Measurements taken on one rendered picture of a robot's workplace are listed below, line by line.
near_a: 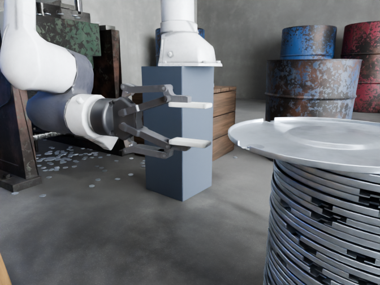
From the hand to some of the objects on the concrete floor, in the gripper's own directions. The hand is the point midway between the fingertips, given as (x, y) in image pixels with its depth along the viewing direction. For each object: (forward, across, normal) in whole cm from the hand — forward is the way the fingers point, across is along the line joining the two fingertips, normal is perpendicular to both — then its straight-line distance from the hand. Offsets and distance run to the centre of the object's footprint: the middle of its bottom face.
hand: (192, 124), depth 51 cm
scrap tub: (+12, -32, +110) cm, 116 cm away
